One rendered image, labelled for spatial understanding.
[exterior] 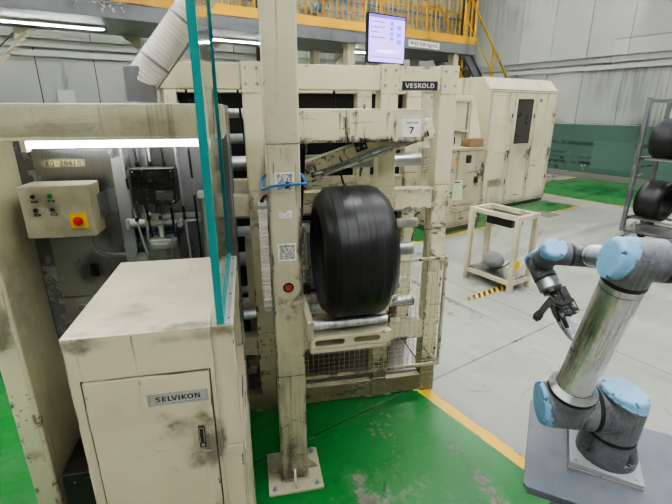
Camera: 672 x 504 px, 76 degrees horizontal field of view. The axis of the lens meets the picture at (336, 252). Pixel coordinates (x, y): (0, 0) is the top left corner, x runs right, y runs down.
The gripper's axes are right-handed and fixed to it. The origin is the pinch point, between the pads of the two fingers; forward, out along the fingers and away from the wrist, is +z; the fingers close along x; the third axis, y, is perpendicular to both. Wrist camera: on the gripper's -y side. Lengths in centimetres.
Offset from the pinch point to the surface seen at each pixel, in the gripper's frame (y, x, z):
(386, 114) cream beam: -35, -31, -111
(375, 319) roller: -70, -5, -30
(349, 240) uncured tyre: -66, -43, -52
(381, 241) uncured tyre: -55, -37, -49
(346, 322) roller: -82, -10, -31
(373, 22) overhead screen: 7, 177, -429
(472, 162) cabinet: 86, 385, -323
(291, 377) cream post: -116, 3, -19
